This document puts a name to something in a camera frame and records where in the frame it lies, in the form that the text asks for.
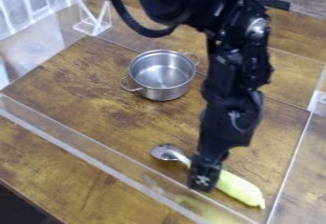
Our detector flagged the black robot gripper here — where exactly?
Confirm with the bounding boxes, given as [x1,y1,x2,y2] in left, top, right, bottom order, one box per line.
[187,91,263,193]

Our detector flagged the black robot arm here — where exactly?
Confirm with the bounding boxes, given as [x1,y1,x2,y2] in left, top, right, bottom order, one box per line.
[140,0,274,193]

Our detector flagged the small steel pot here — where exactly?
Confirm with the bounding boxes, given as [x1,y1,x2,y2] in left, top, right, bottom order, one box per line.
[120,50,202,102]

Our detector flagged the green handled metal spoon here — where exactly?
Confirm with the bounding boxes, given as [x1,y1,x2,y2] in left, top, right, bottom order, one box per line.
[150,143,266,209]

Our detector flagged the clear acrylic bracket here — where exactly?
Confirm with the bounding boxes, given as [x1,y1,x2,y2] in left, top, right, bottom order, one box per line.
[72,1,112,36]

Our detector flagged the clear acrylic enclosure panel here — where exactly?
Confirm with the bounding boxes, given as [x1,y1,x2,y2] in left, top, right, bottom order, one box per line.
[0,93,258,224]

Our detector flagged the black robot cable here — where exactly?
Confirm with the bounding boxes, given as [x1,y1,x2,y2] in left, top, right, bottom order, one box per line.
[100,0,192,39]

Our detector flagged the black bar on table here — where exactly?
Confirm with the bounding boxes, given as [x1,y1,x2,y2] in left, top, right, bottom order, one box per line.
[259,0,290,10]

